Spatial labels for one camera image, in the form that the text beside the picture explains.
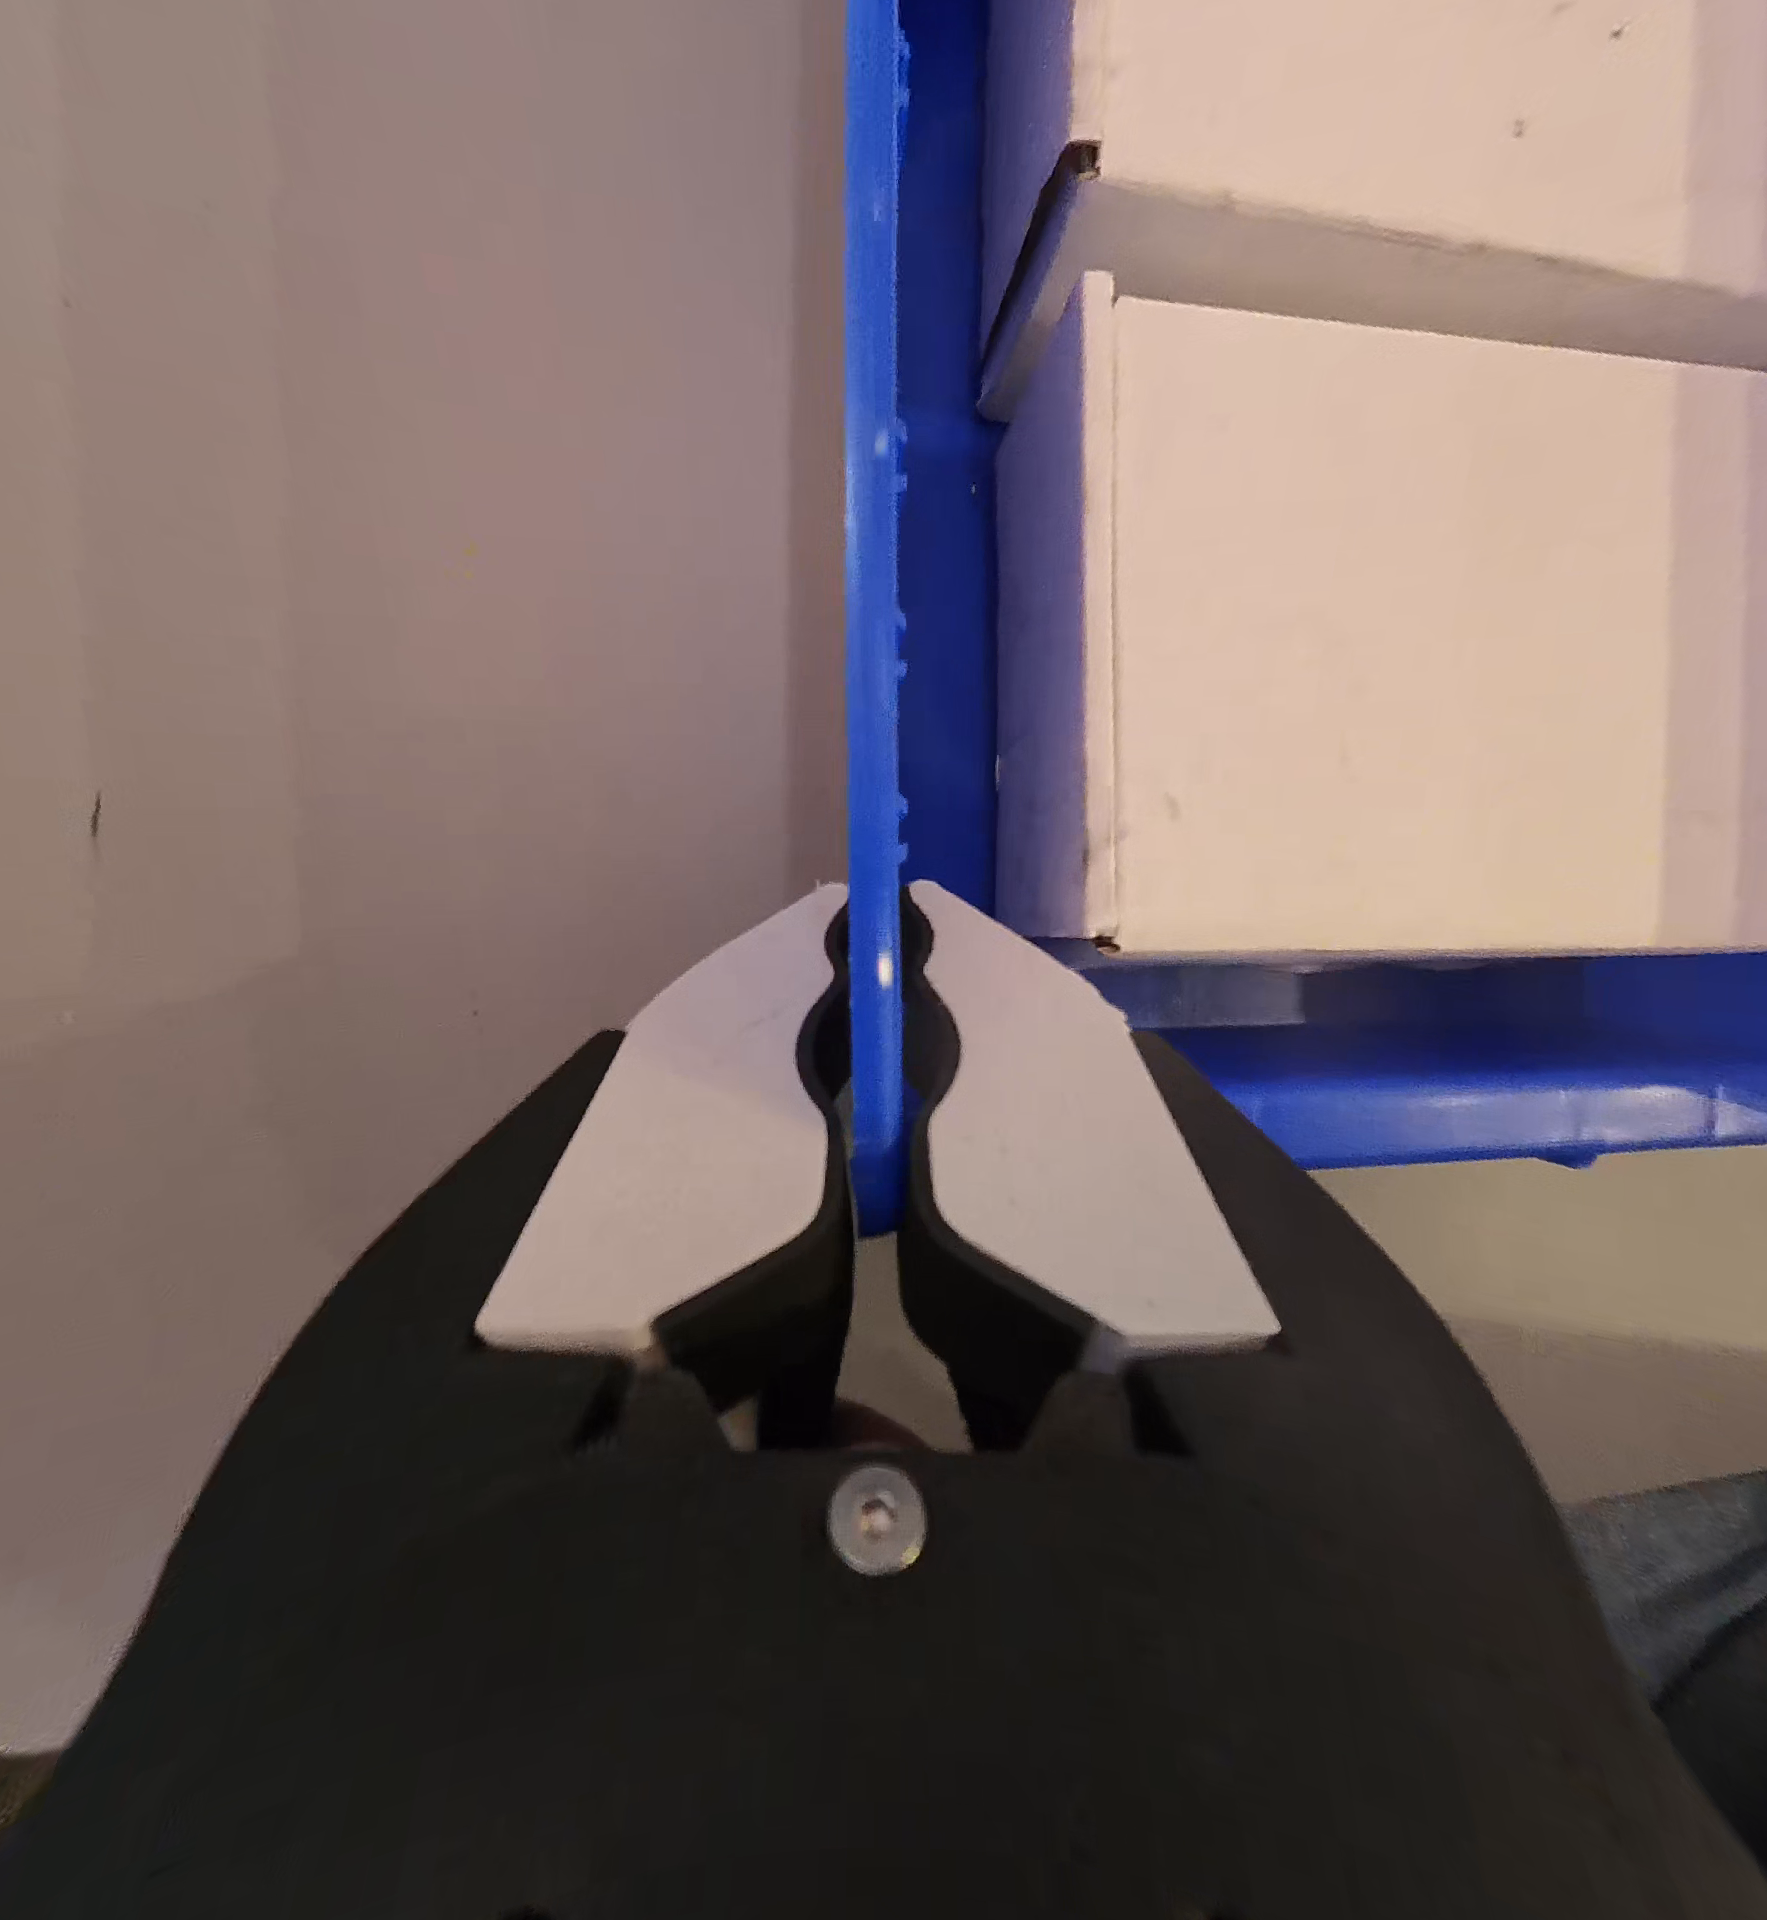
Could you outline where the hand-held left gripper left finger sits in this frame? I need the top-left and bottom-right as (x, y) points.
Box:
(474, 885), (857, 1419)

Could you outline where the white cardboard box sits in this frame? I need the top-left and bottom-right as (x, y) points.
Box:
(995, 270), (1767, 963)
(980, 0), (1767, 420)

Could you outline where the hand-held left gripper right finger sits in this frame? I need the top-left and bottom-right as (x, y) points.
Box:
(894, 880), (1285, 1449)

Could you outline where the blue plastic bin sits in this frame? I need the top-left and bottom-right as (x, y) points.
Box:
(841, 0), (1767, 1240)

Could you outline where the person's dark clothing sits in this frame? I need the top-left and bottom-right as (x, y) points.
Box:
(1558, 1462), (1767, 1920)

